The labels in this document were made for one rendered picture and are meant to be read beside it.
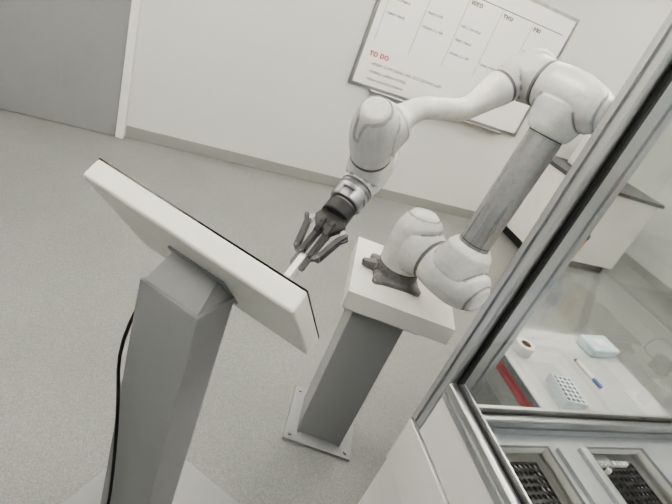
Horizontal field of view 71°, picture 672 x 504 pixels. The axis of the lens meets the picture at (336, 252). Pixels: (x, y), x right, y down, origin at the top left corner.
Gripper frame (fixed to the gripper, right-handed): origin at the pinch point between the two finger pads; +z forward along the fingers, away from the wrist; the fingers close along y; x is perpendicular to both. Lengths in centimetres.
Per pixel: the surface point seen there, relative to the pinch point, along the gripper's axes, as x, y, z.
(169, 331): -8.3, -10.3, 28.1
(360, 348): 74, 13, -8
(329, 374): 86, 7, 5
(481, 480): -12, 54, 18
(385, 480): 18, 42, 26
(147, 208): -26.0, -21.3, 12.9
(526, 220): 322, 47, -261
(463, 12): 166, -80, -307
